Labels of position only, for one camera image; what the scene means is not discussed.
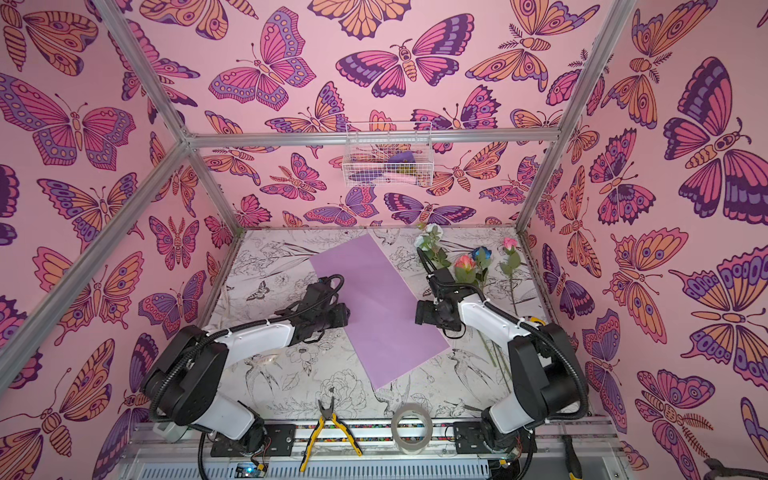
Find purple pink wrapping paper sheet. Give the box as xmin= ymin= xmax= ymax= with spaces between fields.
xmin=311 ymin=234 xmax=449 ymax=390

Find white fake rose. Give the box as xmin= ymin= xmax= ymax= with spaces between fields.
xmin=414 ymin=223 xmax=452 ymax=269

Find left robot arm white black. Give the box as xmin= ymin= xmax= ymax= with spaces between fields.
xmin=141 ymin=274 xmax=350 ymax=452

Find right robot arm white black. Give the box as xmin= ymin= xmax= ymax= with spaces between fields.
xmin=415 ymin=250 xmax=590 ymax=451

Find pink orange fake rose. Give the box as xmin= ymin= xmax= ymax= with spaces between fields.
xmin=454 ymin=254 xmax=485 ymax=293

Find blue fake rose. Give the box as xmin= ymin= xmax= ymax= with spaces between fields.
xmin=470 ymin=246 xmax=492 ymax=284

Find small pink fake rose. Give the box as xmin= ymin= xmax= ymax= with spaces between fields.
xmin=500 ymin=237 xmax=523 ymax=315

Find clear tape roll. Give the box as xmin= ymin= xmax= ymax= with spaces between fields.
xmin=391 ymin=403 xmax=434 ymax=455

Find black yellow screwdriver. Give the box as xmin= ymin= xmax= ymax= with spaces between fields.
xmin=561 ymin=434 xmax=583 ymax=480

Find yellow handled pliers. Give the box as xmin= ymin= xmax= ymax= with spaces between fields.
xmin=298 ymin=395 xmax=364 ymax=474

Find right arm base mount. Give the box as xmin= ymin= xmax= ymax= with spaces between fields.
xmin=453 ymin=420 xmax=532 ymax=456

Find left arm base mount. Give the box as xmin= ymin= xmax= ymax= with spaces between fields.
xmin=210 ymin=423 xmax=297 ymax=458

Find aluminium front rail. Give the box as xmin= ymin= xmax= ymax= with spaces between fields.
xmin=112 ymin=418 xmax=636 ymax=479

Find white wire basket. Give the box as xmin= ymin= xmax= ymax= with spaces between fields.
xmin=340 ymin=121 xmax=435 ymax=188

